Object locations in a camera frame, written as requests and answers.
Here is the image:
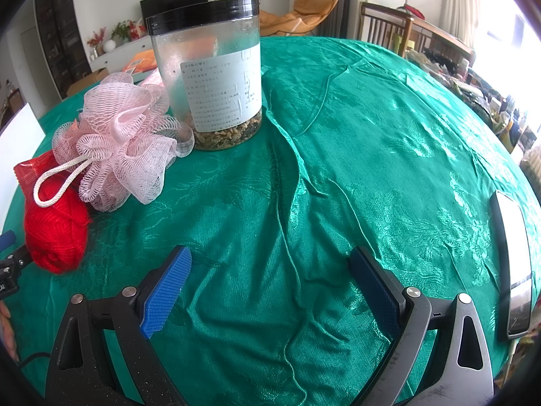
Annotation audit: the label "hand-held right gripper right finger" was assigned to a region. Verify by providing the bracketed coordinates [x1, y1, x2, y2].
[347, 245, 495, 406]

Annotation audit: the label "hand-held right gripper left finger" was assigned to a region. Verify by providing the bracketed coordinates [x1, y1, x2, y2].
[44, 245, 193, 406]

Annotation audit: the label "red yarn ball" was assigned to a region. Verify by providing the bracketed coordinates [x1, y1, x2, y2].
[24, 173, 94, 275]

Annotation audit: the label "pink mesh bath pouf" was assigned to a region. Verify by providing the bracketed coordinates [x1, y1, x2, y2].
[34, 72, 195, 213]

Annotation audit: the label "person's left hand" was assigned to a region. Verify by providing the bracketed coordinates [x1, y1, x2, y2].
[0, 302, 20, 362]

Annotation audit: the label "red packet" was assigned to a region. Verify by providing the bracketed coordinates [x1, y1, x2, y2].
[14, 150, 60, 195]

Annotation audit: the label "green tablecloth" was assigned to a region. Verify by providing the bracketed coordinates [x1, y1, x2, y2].
[0, 36, 541, 406]

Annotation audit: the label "smartphone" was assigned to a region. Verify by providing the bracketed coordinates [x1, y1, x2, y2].
[490, 190, 533, 340]

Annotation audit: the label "brown cardboard box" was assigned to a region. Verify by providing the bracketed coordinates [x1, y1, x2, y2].
[68, 68, 111, 96]

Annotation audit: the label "pink packet in clear wrap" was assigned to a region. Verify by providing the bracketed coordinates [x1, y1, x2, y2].
[137, 70, 163, 89]

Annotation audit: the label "black display cabinet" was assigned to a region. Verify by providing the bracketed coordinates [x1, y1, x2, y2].
[34, 0, 94, 98]

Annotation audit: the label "red flowers in vase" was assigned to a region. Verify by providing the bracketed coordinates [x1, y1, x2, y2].
[87, 27, 106, 58]

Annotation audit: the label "white television cabinet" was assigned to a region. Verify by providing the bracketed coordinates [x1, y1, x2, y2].
[89, 29, 155, 72]

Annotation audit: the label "pile of household clutter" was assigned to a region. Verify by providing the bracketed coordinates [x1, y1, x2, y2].
[397, 34, 541, 157]

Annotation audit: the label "orange book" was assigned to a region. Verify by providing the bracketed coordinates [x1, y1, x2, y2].
[120, 49, 158, 74]

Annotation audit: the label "clear jar with black lid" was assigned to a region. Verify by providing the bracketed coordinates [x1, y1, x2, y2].
[146, 0, 263, 152]

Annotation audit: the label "leafy plant with red decoration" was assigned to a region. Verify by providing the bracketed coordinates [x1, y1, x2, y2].
[111, 19, 146, 43]

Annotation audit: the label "wooden chair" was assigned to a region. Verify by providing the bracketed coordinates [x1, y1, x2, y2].
[360, 2, 476, 68]

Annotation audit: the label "red cloth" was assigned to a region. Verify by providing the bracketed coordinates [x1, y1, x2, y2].
[397, 4, 427, 22]

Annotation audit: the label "orange lounge chair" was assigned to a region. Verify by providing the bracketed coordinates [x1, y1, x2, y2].
[259, 0, 339, 37]

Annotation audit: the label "black television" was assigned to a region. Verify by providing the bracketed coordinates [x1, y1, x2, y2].
[139, 0, 209, 20]

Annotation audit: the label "grey curtain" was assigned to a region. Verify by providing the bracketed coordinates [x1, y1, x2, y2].
[321, 0, 353, 39]

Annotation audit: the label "white curtain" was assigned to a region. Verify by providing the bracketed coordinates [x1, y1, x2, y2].
[440, 0, 478, 47]

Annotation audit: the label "black cable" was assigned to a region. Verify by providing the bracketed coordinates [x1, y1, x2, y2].
[19, 349, 55, 366]

